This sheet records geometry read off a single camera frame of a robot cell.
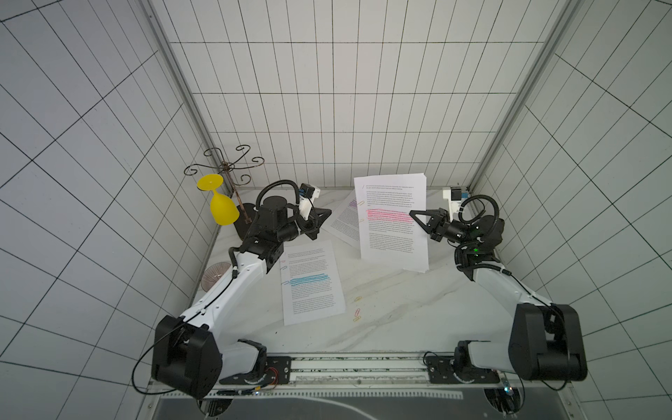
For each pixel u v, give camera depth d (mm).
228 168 834
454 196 657
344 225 1072
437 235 669
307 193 634
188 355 389
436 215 681
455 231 671
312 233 681
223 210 833
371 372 743
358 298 876
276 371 723
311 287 896
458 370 667
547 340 417
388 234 775
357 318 832
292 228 648
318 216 674
